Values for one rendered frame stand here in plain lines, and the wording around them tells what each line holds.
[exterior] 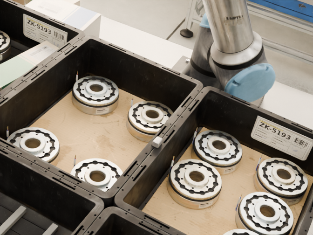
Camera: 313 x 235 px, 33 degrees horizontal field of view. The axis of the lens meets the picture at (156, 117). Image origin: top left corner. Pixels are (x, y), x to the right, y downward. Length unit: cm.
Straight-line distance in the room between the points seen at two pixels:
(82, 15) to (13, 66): 45
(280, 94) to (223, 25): 53
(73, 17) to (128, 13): 167
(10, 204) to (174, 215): 30
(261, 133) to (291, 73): 192
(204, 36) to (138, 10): 199
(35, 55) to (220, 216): 54
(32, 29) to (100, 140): 36
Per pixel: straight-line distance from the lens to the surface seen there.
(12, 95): 105
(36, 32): 132
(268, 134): 114
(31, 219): 97
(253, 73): 117
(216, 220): 101
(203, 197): 100
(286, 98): 159
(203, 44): 130
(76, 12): 160
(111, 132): 113
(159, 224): 85
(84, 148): 109
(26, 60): 121
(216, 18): 110
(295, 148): 114
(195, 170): 104
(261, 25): 342
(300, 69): 311
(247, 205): 102
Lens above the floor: 159
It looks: 40 degrees down
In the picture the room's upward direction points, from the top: 12 degrees clockwise
